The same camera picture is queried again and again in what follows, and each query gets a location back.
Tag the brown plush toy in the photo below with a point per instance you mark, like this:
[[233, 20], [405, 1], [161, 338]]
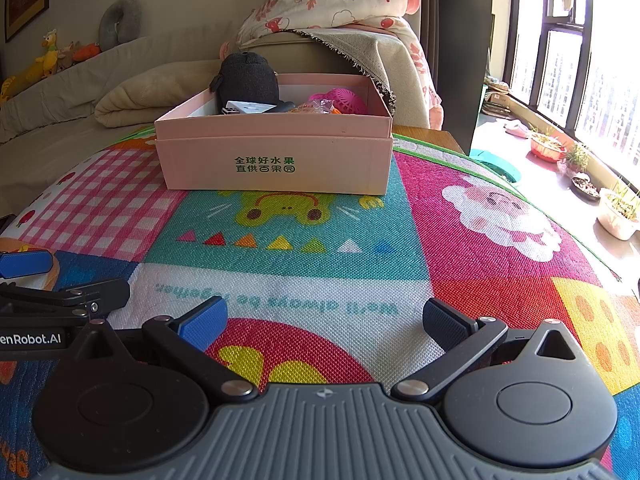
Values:
[[67, 57]]

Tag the yellow plush toy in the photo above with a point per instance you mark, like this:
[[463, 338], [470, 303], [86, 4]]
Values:
[[45, 60]]

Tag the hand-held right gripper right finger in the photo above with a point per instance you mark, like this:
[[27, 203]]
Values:
[[445, 322]]

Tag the beige sofa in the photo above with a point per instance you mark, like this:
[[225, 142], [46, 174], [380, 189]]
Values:
[[50, 105]]

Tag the dark window frame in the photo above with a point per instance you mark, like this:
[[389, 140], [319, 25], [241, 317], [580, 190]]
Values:
[[565, 24]]

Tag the beige woven cloth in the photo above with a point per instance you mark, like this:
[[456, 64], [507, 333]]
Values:
[[390, 70]]

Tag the white power adapter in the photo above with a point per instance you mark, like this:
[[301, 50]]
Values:
[[247, 108]]

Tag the pink slipper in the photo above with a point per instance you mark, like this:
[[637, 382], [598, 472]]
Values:
[[517, 129]]

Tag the orange flower pot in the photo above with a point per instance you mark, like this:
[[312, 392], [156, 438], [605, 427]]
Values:
[[547, 150]]

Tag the teal plastic object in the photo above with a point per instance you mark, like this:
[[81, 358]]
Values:
[[500, 167]]

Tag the beige folded blanket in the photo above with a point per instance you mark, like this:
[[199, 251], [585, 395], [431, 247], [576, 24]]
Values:
[[150, 95]]

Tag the dark shallow plant dish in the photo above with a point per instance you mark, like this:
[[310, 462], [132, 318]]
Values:
[[585, 187]]

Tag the white pot with sprouts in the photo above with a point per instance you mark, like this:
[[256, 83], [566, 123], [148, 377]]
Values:
[[617, 220]]

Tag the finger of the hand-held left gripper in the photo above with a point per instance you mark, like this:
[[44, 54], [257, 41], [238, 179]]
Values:
[[25, 262], [100, 291]]

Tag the floral printed quilt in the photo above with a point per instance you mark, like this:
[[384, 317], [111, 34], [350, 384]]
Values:
[[340, 0]]

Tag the small potted green plant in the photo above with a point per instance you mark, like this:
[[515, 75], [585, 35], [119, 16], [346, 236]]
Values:
[[577, 162]]

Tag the pink plastic basket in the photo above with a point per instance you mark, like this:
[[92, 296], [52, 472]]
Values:
[[345, 97]]

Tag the red framed wall picture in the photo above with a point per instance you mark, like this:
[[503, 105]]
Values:
[[25, 0]]

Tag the grey neck pillow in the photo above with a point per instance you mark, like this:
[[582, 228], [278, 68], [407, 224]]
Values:
[[107, 25]]

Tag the yellow label bread packet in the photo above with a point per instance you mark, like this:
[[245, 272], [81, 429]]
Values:
[[312, 106]]

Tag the orange plush toy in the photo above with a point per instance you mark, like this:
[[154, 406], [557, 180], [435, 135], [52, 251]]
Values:
[[87, 51]]

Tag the pink cardboard box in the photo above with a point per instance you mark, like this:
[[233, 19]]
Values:
[[200, 170]]

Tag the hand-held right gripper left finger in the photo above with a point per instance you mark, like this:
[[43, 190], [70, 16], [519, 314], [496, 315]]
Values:
[[205, 322]]

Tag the black plush toy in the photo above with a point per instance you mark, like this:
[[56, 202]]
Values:
[[247, 77]]

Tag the colourful printed play mat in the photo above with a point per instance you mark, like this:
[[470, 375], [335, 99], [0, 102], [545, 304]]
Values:
[[300, 270]]

